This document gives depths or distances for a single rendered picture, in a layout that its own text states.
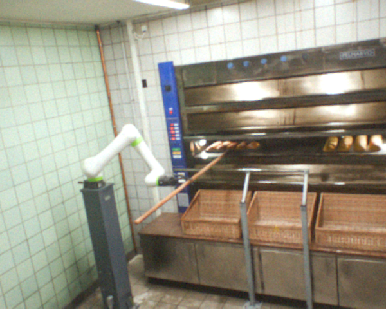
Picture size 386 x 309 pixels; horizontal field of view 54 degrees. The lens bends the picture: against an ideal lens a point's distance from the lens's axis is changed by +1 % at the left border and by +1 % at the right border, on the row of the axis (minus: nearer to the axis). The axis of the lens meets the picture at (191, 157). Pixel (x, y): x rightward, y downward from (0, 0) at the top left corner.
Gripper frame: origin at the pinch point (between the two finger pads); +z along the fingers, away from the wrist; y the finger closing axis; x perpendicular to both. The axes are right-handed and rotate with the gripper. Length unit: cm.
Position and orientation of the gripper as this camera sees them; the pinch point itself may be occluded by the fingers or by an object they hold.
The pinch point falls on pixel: (189, 181)
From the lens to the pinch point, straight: 301.8
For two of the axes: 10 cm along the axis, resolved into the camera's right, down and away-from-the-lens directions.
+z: 9.1, -0.1, -4.2
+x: -4.0, 2.6, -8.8
